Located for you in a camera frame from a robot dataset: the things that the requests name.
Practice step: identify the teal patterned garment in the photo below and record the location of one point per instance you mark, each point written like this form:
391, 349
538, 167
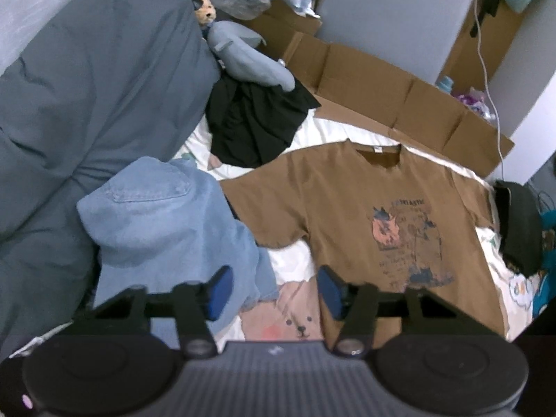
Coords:
546, 290

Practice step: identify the light blue denim garment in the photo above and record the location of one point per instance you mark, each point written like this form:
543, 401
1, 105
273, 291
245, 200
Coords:
159, 224

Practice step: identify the leopard plush toy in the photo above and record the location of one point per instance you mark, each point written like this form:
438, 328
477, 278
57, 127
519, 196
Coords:
205, 12

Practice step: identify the brown cardboard sheet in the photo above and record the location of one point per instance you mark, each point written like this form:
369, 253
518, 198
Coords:
367, 92

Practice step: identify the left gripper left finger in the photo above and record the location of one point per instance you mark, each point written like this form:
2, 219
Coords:
218, 292

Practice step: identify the blue bottle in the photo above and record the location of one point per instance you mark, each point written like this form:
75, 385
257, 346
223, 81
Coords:
445, 83

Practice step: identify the grey plush toy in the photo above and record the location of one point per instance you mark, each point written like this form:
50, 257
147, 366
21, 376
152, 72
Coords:
235, 46

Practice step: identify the brown t-shirt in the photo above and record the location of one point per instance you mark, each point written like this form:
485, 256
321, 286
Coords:
382, 216

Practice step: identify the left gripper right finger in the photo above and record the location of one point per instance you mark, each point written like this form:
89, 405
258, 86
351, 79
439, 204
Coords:
334, 292

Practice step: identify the purple snack package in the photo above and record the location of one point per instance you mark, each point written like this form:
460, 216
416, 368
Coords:
476, 101

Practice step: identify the black garment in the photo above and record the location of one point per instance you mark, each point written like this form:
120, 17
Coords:
252, 124

